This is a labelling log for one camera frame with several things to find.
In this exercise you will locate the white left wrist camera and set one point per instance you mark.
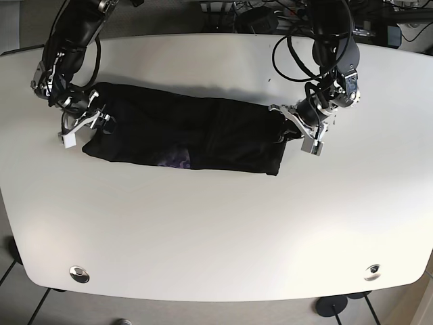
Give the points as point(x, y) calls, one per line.
point(312, 146)

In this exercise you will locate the black electronics box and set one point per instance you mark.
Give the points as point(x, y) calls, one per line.
point(394, 37)

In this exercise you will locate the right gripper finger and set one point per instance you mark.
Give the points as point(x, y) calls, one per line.
point(109, 127)

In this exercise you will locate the chrome table grommet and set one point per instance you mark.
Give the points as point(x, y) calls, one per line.
point(372, 273)
point(79, 274)

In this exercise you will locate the left chrome table grommet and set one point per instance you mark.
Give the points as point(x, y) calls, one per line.
point(79, 274)

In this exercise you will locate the black round stand base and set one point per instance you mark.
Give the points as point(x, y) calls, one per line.
point(331, 306)

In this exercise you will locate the black power adapter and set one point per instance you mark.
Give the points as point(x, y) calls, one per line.
point(258, 20)

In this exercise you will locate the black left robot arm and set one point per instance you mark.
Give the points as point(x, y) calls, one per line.
point(330, 25)

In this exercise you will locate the black graphic print T-shirt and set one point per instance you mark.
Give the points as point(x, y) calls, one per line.
point(163, 129)

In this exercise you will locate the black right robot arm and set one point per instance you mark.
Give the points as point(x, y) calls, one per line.
point(77, 24)

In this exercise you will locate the right chrome table grommet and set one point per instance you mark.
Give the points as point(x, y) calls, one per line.
point(372, 273)

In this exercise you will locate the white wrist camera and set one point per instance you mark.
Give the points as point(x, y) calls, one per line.
point(67, 140)
point(312, 146)

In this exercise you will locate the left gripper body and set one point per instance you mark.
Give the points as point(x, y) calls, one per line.
point(322, 99)

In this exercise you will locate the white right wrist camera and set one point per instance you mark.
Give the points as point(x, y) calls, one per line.
point(67, 140)

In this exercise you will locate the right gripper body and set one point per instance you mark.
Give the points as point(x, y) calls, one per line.
point(80, 109)

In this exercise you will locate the grey sneaker shoe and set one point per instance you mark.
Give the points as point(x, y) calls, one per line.
point(123, 321)

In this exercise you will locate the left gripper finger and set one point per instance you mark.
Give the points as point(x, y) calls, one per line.
point(289, 131)

